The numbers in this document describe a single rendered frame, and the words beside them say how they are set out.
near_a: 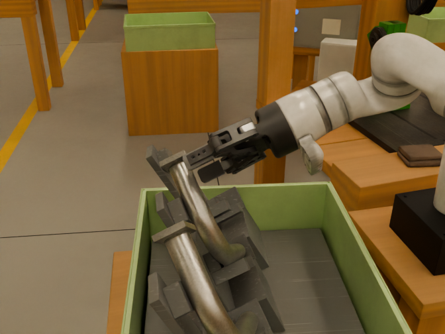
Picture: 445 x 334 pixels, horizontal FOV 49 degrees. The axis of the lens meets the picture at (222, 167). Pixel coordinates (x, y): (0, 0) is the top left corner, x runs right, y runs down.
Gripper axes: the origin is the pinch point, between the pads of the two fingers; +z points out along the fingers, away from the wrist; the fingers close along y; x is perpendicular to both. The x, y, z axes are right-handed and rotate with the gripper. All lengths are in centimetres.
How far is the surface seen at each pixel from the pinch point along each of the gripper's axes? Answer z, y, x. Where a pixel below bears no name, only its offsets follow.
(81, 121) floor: 98, -277, -158
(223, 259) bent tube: 2.3, -4.6, 12.6
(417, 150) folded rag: -48, -65, 3
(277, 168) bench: -15, -113, -20
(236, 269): 1.7, -8.9, 14.3
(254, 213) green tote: -2.9, -42.5, 2.6
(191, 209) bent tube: 2.8, 0.8, 5.0
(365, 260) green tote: -17.6, -23.1, 21.3
